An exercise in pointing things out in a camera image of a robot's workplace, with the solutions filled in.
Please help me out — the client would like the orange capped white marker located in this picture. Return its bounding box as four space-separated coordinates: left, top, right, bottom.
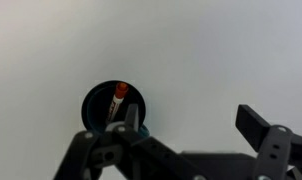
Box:
106 82 129 124

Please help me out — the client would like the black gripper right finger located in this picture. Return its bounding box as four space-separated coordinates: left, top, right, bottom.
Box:
235 104 302 180

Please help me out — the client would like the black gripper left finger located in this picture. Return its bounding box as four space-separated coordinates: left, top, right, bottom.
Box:
53 104 205 180

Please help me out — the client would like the dark teal mug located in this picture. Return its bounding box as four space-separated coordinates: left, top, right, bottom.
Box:
81 80 150 137

